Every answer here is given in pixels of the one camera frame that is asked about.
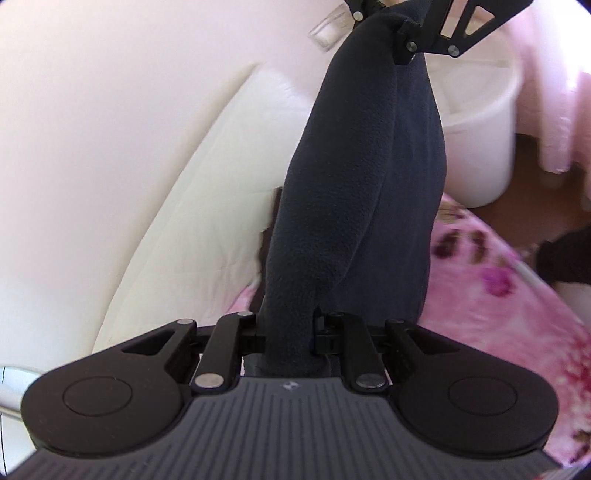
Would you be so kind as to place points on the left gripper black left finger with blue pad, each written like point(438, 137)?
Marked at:
point(222, 348)

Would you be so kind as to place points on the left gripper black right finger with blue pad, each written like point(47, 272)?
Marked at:
point(348, 353)

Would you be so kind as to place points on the black fleece garment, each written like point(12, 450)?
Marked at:
point(353, 232)

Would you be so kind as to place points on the white plastic bucket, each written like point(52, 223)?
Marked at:
point(476, 95)

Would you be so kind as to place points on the white padded headboard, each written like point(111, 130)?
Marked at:
point(200, 252)

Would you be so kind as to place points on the pink curtain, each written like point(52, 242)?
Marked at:
point(552, 39)

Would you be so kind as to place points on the pink floral bed blanket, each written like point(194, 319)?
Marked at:
point(481, 294)

